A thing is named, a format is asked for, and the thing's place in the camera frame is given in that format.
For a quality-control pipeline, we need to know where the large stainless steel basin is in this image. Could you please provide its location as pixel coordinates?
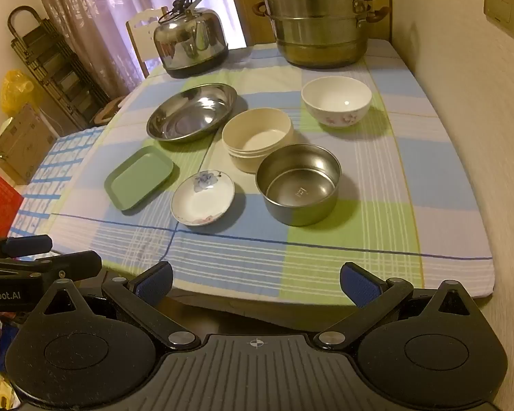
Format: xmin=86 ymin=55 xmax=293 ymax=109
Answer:
xmin=146 ymin=83 xmax=238 ymax=143

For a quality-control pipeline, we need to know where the wooden chair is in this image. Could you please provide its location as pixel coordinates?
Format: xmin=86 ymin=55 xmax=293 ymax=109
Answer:
xmin=125 ymin=6 xmax=170 ymax=78

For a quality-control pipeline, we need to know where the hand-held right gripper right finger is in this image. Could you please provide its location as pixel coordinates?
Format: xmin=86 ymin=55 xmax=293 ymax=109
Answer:
xmin=315 ymin=262 xmax=476 ymax=350

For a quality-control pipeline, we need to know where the stainless steel kettle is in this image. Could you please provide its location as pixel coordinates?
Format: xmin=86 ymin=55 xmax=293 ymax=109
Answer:
xmin=153 ymin=0 xmax=230 ymax=78

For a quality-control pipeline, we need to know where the blue white checked cloth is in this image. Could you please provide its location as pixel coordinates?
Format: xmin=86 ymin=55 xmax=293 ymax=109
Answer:
xmin=9 ymin=126 xmax=108 ymax=240

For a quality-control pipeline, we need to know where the stainless steel steamer pot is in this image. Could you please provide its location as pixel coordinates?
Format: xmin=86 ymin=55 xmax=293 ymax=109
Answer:
xmin=248 ymin=0 xmax=390 ymax=69

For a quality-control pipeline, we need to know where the green rectangular plate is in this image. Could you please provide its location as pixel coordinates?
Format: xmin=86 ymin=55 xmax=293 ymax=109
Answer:
xmin=104 ymin=146 xmax=175 ymax=212

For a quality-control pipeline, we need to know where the stainless steel bowl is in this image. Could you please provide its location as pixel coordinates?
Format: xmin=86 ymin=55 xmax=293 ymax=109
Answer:
xmin=255 ymin=143 xmax=342 ymax=227

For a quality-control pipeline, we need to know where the pastel checked tablecloth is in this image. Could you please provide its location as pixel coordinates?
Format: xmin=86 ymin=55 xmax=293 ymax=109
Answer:
xmin=49 ymin=38 xmax=496 ymax=309

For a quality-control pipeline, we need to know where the small white floral dish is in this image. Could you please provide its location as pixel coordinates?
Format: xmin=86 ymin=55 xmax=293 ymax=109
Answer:
xmin=171 ymin=170 xmax=235 ymax=226

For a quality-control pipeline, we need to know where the yellow plastic bag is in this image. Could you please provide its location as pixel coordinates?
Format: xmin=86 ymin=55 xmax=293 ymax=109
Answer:
xmin=0 ymin=70 xmax=37 ymax=116

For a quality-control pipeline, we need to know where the patterned curtain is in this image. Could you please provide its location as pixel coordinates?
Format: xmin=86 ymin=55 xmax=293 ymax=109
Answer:
xmin=28 ymin=0 xmax=241 ymax=95

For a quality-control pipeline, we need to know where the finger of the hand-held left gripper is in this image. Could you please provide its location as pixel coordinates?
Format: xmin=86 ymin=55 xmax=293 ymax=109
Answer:
xmin=0 ymin=250 xmax=102 ymax=284
xmin=0 ymin=235 xmax=53 ymax=262

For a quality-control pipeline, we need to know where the white floral ceramic bowl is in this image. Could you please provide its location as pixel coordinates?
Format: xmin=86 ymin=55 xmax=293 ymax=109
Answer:
xmin=301 ymin=76 xmax=372 ymax=129

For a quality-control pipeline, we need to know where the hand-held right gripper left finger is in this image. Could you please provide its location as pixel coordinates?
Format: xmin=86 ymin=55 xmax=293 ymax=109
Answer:
xmin=43 ymin=261 xmax=200 ymax=350

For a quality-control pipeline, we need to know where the red box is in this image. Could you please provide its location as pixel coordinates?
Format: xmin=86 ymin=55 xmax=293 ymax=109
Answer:
xmin=0 ymin=172 xmax=24 ymax=238

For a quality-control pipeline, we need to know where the dark folding rack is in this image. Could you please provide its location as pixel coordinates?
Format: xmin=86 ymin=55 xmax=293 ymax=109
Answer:
xmin=7 ymin=6 xmax=112 ymax=133

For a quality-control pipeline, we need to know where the cardboard box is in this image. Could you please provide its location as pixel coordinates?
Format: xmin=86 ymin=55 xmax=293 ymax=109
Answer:
xmin=0 ymin=103 xmax=58 ymax=183

